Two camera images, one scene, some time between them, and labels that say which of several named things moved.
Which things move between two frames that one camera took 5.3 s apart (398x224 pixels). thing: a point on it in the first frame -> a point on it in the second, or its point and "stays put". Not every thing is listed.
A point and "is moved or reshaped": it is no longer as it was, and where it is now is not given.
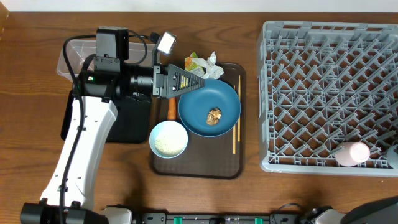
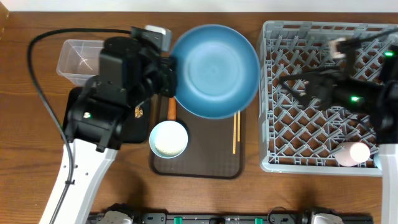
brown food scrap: x=214 y=116 -> x=138 y=111
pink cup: x=350 y=154 stays put
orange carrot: x=171 y=114 stays put
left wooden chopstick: x=234 y=136 stays put
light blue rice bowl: x=168 y=139 stays put
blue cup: x=392 y=157 is moved or reshaped
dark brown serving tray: x=207 y=157 stays put
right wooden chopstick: x=239 y=126 stays put
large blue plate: x=194 y=107 -> x=217 y=71
